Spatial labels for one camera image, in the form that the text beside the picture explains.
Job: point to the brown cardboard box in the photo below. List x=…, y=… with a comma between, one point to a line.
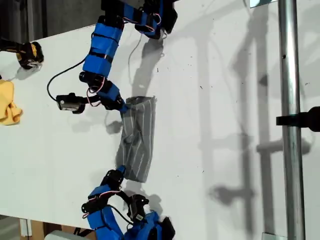
x=37, y=230

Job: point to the black clamp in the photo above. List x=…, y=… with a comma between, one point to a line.
x=300, y=120

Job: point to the yellow cloth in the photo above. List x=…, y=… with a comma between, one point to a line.
x=7, y=105

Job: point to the white plastic container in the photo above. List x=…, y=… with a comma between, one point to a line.
x=60, y=236

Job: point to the steel post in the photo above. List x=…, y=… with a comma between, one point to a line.
x=290, y=75

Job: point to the black camera box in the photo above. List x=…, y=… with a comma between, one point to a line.
x=136, y=207
x=68, y=105

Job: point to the white table leg bracket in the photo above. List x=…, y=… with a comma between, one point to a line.
x=25, y=227

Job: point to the grey white-striped towel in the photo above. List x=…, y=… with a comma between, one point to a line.
x=140, y=150

